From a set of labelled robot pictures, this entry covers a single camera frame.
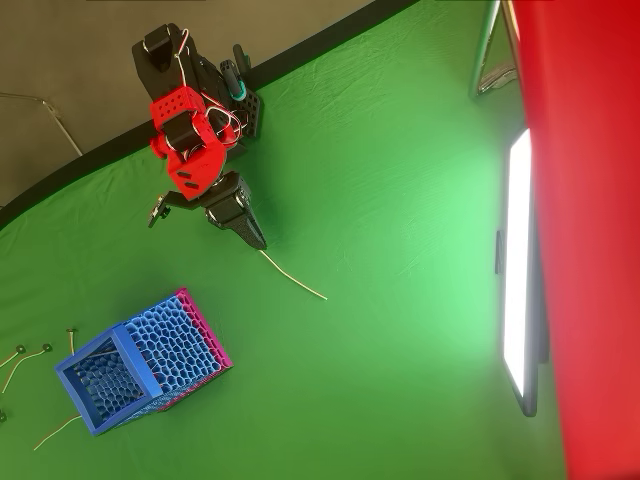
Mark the blue and pink mesh basket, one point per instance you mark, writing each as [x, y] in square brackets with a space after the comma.
[170, 345]

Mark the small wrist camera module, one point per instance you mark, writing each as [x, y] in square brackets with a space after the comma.
[159, 210]

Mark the chrome tube stand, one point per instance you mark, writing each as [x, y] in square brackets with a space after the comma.
[482, 50]

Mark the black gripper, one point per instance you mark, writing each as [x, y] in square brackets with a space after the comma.
[227, 204]

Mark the thin grey metal rod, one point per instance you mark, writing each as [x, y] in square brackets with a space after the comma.
[70, 135]

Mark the red blurred foreground holder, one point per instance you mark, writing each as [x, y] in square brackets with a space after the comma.
[590, 200]

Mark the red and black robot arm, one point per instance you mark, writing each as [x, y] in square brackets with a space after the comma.
[192, 165]

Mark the green table cloth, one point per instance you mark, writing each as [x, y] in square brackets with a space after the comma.
[375, 350]

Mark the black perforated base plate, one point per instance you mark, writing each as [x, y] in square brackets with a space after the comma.
[250, 115]

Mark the black flat light panel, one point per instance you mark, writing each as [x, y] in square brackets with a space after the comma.
[517, 250]

